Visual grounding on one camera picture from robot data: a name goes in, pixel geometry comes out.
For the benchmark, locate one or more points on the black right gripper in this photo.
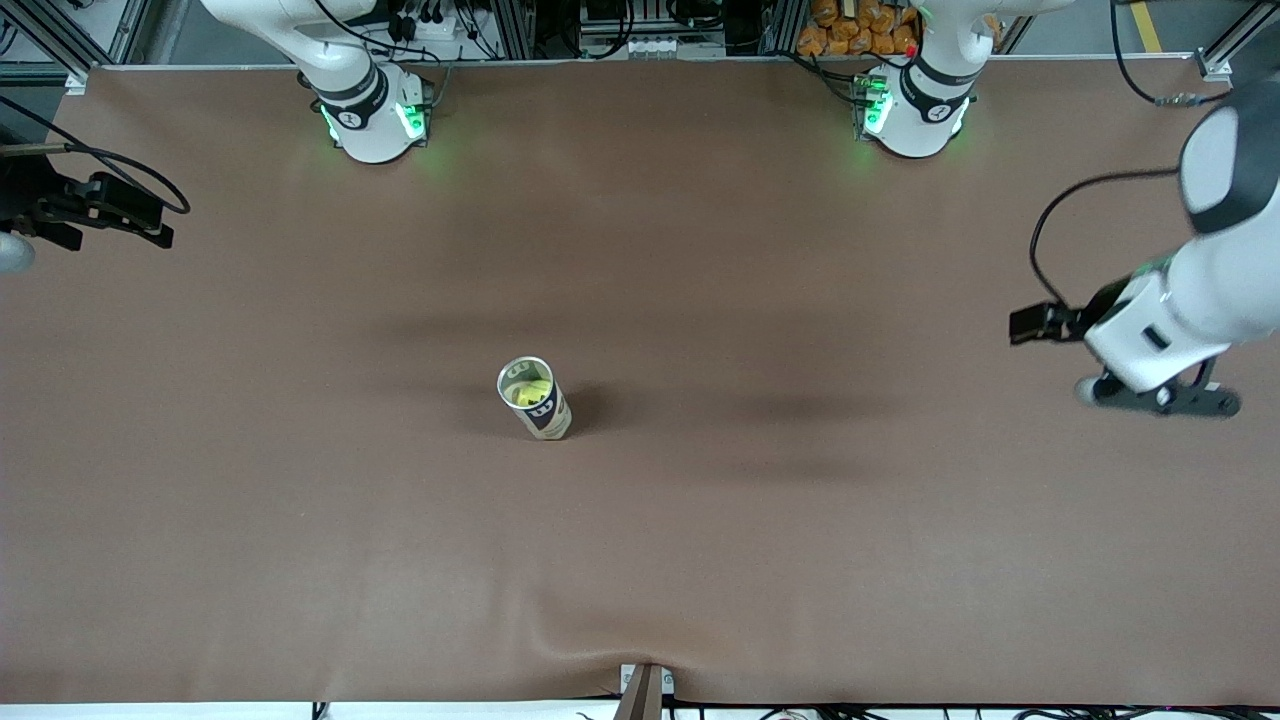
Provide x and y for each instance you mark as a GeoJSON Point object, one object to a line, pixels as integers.
{"type": "Point", "coordinates": [28, 193]}

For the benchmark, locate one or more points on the aluminium frame profile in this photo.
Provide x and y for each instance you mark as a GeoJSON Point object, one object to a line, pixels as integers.
{"type": "Point", "coordinates": [1235, 35]}
{"type": "Point", "coordinates": [782, 25]}
{"type": "Point", "coordinates": [512, 25]}
{"type": "Point", "coordinates": [60, 35]}

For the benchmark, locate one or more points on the black electronics box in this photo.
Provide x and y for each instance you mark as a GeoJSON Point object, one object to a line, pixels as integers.
{"type": "Point", "coordinates": [650, 15]}

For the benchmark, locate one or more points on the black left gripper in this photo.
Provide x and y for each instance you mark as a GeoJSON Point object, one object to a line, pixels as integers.
{"type": "Point", "coordinates": [1097, 305]}

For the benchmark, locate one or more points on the yellow tennis ball black print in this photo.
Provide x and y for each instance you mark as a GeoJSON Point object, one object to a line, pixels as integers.
{"type": "Point", "coordinates": [530, 392]}

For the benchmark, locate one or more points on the clear tennis ball can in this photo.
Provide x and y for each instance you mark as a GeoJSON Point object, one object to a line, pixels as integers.
{"type": "Point", "coordinates": [548, 415]}

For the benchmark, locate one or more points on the white terminal block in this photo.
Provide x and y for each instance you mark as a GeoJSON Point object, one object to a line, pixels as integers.
{"type": "Point", "coordinates": [652, 46]}

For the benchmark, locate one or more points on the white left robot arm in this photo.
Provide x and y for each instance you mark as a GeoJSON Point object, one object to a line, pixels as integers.
{"type": "Point", "coordinates": [915, 125]}

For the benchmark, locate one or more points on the white corner clamp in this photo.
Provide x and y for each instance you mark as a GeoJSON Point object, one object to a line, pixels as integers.
{"type": "Point", "coordinates": [76, 82]}
{"type": "Point", "coordinates": [1213, 68]}

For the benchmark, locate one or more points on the bag of orange items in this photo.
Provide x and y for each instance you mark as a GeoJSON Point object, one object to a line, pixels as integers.
{"type": "Point", "coordinates": [860, 25]}

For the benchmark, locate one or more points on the grey metal post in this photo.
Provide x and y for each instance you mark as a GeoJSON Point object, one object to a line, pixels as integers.
{"type": "Point", "coordinates": [640, 695]}

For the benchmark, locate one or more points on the brown table mat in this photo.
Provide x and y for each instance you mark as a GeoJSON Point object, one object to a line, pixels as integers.
{"type": "Point", "coordinates": [640, 550]}

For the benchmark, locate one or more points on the white power strip with plugs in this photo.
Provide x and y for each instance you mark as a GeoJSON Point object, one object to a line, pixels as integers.
{"type": "Point", "coordinates": [440, 30]}

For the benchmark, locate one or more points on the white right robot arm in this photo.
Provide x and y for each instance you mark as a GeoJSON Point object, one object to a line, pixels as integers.
{"type": "Point", "coordinates": [365, 125]}

